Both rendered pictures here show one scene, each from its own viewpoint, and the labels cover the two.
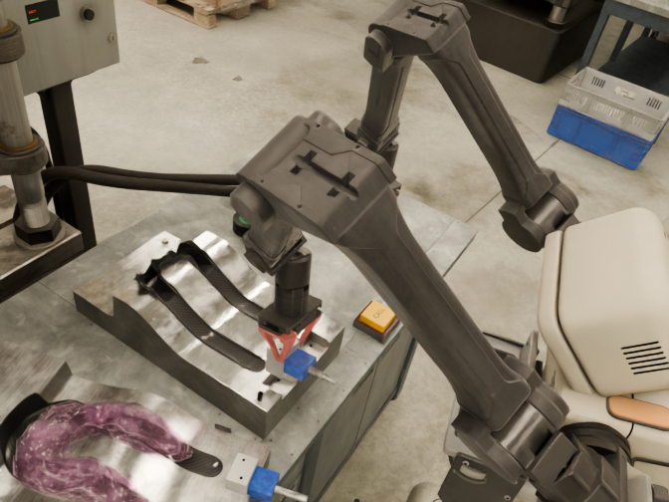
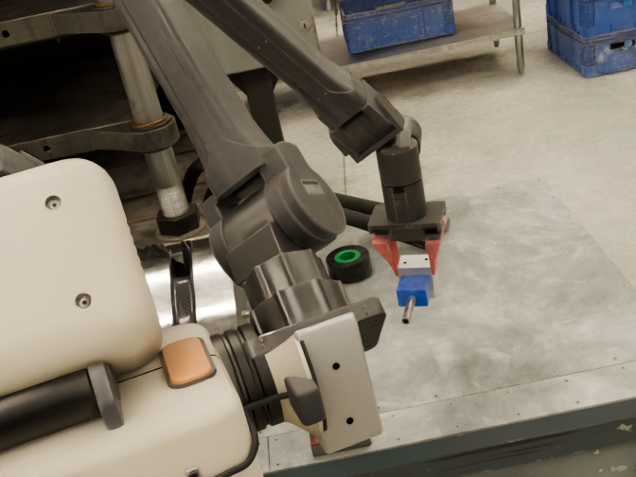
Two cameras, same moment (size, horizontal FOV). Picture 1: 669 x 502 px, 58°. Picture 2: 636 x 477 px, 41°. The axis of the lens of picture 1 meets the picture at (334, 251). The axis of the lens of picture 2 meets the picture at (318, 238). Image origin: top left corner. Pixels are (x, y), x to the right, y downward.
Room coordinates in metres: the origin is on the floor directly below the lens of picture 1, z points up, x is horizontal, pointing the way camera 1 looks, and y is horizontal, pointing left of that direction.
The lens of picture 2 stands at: (0.56, -0.97, 1.58)
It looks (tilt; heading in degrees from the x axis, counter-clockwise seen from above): 27 degrees down; 64
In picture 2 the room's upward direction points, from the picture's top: 12 degrees counter-clockwise
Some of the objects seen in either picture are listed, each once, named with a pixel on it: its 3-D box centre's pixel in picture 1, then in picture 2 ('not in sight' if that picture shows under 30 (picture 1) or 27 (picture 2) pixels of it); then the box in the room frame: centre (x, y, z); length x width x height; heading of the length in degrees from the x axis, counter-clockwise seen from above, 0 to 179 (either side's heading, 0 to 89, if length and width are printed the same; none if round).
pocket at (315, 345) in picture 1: (312, 350); not in sight; (0.77, 0.01, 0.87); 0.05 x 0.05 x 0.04; 64
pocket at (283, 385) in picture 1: (279, 385); not in sight; (0.67, 0.06, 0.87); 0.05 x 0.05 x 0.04; 64
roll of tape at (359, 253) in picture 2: (248, 223); (348, 264); (1.19, 0.23, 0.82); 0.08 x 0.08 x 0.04
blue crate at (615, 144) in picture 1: (604, 126); not in sight; (3.66, -1.58, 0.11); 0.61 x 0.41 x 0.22; 58
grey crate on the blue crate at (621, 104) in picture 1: (616, 103); not in sight; (3.66, -1.58, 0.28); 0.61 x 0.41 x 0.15; 58
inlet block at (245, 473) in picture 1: (269, 486); not in sight; (0.48, 0.04, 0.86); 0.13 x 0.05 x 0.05; 81
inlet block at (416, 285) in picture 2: not in sight; (413, 294); (1.11, -0.09, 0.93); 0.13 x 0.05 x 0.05; 44
